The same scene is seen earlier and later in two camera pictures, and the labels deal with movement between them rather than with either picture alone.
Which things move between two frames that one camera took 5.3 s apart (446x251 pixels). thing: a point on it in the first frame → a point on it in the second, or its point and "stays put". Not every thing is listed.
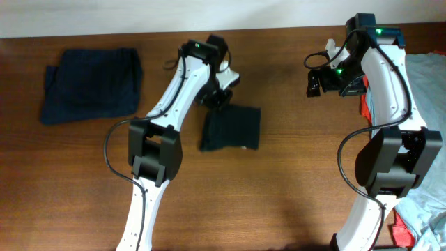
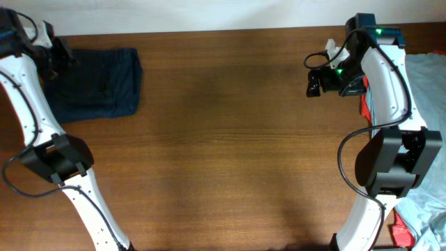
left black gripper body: (212, 95) → (45, 63)
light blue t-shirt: (422, 213) stays put
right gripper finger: (313, 88) stays put
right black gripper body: (345, 78) stays put
